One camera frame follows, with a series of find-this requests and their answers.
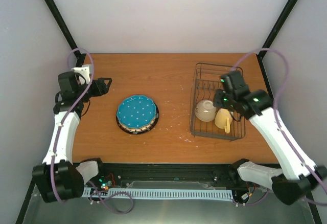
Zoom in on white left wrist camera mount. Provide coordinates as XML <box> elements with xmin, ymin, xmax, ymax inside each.
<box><xmin>71</xmin><ymin>64</ymin><xmax>93</xmax><ymax>85</ymax></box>

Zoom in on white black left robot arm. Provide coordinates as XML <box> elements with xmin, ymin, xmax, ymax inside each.
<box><xmin>32</xmin><ymin>71</ymin><xmax>112</xmax><ymax>203</ymax></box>

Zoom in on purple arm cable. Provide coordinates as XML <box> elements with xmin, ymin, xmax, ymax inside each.
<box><xmin>229</xmin><ymin>48</ymin><xmax>327</xmax><ymax>207</ymax></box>
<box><xmin>50</xmin><ymin>48</ymin><xmax>134</xmax><ymax>214</ymax></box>

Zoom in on cream ceramic bowl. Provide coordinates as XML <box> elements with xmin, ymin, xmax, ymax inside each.
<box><xmin>195</xmin><ymin>99</ymin><xmax>217</xmax><ymax>122</ymax></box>

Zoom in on black aluminium frame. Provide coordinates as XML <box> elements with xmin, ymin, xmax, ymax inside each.
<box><xmin>15</xmin><ymin>0</ymin><xmax>322</xmax><ymax>224</ymax></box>

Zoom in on metal floor plate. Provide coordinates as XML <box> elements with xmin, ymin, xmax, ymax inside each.
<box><xmin>16</xmin><ymin>187</ymin><xmax>321</xmax><ymax>223</ymax></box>

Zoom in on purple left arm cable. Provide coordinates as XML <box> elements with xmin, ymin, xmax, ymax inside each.
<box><xmin>50</xmin><ymin>48</ymin><xmax>134</xmax><ymax>214</ymax></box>

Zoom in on black striped plate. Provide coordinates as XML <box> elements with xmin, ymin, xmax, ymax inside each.
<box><xmin>115</xmin><ymin>107</ymin><xmax>159</xmax><ymax>135</ymax></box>

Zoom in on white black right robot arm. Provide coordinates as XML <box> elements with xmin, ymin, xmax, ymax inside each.
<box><xmin>214</xmin><ymin>71</ymin><xmax>326</xmax><ymax>205</ymax></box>

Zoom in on teal polka dot plate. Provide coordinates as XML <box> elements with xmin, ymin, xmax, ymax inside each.
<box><xmin>116</xmin><ymin>95</ymin><xmax>157</xmax><ymax>129</ymax></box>

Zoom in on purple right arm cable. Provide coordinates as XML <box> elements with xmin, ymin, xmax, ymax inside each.
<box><xmin>229</xmin><ymin>48</ymin><xmax>327</xmax><ymax>207</ymax></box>

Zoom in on white slotted cable duct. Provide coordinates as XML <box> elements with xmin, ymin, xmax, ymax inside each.
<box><xmin>83</xmin><ymin>186</ymin><xmax>235</xmax><ymax>201</ymax></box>

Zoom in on yellow ceramic mug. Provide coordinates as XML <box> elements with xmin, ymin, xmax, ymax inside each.
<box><xmin>214</xmin><ymin>108</ymin><xmax>233</xmax><ymax>133</ymax></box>

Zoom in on dark wire dish rack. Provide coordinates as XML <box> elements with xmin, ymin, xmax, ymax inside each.
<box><xmin>190</xmin><ymin>62</ymin><xmax>246</xmax><ymax>141</ymax></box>

